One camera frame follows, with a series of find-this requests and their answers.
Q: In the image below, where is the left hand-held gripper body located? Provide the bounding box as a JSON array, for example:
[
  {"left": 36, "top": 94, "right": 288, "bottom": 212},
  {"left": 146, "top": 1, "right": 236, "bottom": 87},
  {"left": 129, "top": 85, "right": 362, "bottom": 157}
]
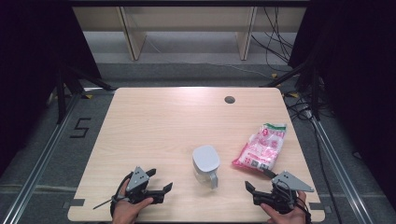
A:
[{"left": 124, "top": 165, "right": 166, "bottom": 205}]

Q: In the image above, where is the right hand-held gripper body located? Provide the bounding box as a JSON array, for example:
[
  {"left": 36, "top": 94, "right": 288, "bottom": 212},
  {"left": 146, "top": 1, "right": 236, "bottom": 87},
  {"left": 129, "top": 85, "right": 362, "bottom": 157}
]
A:
[{"left": 253, "top": 170, "right": 315, "bottom": 216}]

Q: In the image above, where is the pink and white plastic bag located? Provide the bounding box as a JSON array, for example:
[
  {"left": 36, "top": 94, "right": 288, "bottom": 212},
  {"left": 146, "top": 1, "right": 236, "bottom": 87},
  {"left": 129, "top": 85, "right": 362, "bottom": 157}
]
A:
[{"left": 231, "top": 121, "right": 289, "bottom": 173}]

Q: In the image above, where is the clear jar with white lid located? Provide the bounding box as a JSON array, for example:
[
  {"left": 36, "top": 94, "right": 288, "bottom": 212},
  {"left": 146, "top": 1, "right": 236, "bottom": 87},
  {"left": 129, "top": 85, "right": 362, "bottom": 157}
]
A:
[{"left": 191, "top": 144, "right": 221, "bottom": 190}]

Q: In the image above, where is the person's right hand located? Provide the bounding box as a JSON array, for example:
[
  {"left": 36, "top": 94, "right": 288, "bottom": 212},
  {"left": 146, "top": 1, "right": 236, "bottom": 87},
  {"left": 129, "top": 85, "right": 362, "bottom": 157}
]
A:
[{"left": 260, "top": 190, "right": 308, "bottom": 224}]

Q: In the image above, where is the person's left hand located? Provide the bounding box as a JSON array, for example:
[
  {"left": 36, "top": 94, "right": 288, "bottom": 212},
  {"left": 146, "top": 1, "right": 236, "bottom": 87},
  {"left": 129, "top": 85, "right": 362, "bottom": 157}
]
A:
[{"left": 111, "top": 178, "right": 154, "bottom": 224}]

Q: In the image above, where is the black metal stand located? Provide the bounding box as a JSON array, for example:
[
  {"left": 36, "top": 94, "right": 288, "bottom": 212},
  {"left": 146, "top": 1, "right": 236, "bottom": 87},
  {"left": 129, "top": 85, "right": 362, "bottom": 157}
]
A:
[
  {"left": 55, "top": 66, "right": 117, "bottom": 125},
  {"left": 259, "top": 59, "right": 322, "bottom": 121}
]

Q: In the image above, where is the dark curtain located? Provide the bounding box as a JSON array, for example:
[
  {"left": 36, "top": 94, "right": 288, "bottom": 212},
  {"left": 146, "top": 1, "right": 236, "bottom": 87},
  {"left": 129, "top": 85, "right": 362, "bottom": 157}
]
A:
[
  {"left": 0, "top": 0, "right": 103, "bottom": 177},
  {"left": 289, "top": 0, "right": 396, "bottom": 203}
]

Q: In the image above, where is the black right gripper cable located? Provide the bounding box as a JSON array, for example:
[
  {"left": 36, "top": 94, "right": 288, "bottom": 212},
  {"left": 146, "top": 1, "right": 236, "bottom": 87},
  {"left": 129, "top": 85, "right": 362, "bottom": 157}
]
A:
[{"left": 293, "top": 190, "right": 313, "bottom": 224}]

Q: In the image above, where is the grey strap loop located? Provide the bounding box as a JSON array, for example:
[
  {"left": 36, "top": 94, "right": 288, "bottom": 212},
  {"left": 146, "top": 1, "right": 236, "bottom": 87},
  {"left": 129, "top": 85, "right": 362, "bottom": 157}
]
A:
[{"left": 92, "top": 195, "right": 121, "bottom": 211}]

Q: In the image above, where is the aluminium floor rail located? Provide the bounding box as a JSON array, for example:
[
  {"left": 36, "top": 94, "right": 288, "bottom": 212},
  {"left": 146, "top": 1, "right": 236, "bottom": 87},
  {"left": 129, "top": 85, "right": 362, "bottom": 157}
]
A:
[
  {"left": 310, "top": 117, "right": 375, "bottom": 224},
  {"left": 0, "top": 92, "right": 82, "bottom": 224}
]

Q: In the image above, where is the black floor cable tangle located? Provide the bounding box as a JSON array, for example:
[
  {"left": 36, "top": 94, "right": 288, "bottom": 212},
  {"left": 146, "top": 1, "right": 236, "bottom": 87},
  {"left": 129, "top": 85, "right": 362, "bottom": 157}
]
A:
[{"left": 284, "top": 91, "right": 321, "bottom": 124}]

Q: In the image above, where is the hanging black cable bundle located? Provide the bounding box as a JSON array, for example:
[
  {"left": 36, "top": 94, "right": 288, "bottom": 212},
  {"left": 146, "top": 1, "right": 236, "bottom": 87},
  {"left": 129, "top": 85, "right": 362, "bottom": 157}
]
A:
[{"left": 249, "top": 7, "right": 295, "bottom": 73}]

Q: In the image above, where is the pale wooden furniture frame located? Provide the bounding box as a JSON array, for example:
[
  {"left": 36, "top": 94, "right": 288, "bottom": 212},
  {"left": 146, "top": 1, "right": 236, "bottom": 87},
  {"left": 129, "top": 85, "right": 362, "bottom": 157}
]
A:
[{"left": 72, "top": 6, "right": 308, "bottom": 62}]

